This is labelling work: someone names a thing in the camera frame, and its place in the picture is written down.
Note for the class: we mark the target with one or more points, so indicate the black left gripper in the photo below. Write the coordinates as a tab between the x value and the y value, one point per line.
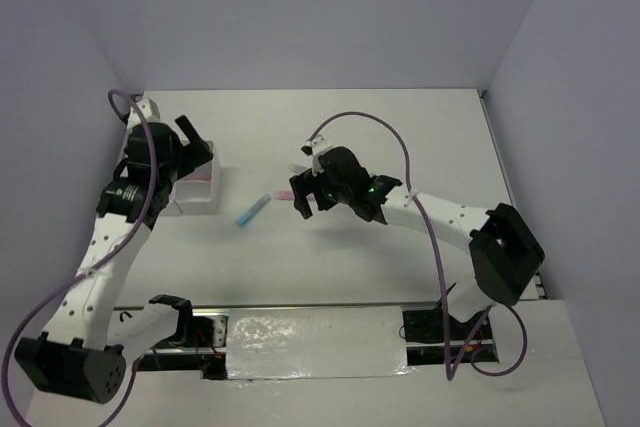
196	153

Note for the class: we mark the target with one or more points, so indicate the blue highlighter marker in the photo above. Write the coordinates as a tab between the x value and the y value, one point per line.
253	210

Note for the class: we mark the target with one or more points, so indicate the orange capped marker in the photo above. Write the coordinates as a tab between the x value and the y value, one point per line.
296	169

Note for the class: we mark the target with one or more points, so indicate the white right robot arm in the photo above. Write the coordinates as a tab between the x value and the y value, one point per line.
504	252

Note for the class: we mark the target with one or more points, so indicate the white compartment organizer box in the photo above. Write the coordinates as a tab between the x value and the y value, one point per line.
197	198

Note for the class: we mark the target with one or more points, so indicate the purple pink case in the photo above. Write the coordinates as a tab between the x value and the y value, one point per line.
283	195

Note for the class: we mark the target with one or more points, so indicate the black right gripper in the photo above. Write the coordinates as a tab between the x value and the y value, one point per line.
306	183

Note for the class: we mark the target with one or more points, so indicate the silver tape panel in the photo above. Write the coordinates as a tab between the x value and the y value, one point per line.
315	343

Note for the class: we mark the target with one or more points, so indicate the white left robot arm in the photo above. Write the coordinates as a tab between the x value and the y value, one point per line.
81	352

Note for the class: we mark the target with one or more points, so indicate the pink transparent case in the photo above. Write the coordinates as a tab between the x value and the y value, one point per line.
197	177

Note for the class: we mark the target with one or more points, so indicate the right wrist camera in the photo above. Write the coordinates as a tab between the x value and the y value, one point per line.
314	148

